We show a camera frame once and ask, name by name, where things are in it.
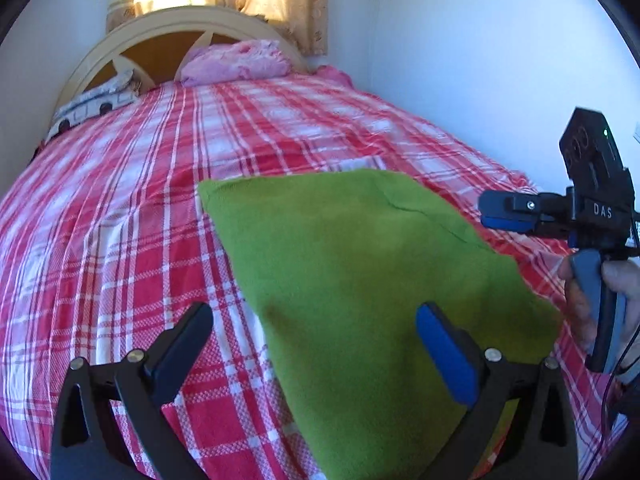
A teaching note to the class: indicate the cream wooden headboard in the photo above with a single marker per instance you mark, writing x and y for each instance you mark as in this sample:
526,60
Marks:
155,55

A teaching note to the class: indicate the pink pillow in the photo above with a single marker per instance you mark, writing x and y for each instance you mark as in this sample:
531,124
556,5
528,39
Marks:
235,62

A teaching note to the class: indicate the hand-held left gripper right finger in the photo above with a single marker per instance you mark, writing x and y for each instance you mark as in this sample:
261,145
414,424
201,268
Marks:
447,355

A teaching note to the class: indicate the person's right hand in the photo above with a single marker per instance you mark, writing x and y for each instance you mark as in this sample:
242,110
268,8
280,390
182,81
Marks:
577,305

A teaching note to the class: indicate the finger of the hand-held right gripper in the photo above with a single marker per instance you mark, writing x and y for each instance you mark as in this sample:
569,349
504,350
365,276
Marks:
520,204
520,225

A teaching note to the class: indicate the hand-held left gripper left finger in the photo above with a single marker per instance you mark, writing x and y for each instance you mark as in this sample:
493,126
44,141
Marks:
182,347

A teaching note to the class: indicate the red plaid bed sheet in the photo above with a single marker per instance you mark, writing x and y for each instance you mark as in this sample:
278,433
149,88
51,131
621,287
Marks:
125,200

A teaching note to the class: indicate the pink cloth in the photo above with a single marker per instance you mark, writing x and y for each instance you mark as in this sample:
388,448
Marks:
335,75

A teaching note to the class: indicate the green striped knit sweater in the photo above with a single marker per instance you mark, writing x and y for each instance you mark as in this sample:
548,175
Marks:
350,285

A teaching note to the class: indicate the grey white printed pillow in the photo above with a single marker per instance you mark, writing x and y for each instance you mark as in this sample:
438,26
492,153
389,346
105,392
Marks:
92,107

